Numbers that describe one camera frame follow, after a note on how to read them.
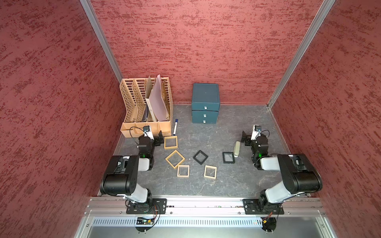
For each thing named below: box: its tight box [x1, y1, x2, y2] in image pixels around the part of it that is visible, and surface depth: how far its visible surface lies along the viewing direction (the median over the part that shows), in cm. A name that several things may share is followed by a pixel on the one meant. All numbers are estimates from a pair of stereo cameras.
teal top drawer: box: [191, 102, 221, 112], surface depth 97 cm
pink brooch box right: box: [203, 164, 218, 179], surface depth 87 cm
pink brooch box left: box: [177, 165, 190, 178], surface depth 86 cm
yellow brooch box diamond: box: [164, 149, 186, 170], surface depth 92 cm
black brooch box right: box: [222, 151, 236, 164], surface depth 94 cm
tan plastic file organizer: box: [119, 77, 174, 138], surface depth 102 cm
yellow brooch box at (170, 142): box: [163, 135, 179, 150], surface depth 99 cm
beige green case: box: [233, 140, 241, 158], surface depth 94 cm
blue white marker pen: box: [173, 119, 179, 136], surface depth 108 cm
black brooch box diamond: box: [192, 149, 209, 166], surface depth 94 cm
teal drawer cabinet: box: [191, 83, 221, 124], surface depth 104 cm
